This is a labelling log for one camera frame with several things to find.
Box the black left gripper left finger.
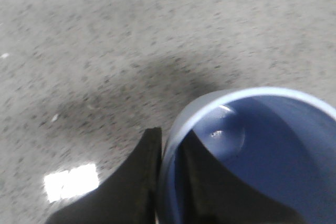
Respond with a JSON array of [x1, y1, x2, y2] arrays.
[[46, 127, 162, 223]]

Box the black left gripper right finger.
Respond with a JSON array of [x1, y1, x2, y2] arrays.
[[179, 132, 298, 223]]

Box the blue plastic cup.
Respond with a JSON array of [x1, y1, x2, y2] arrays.
[[157, 87, 335, 223]]

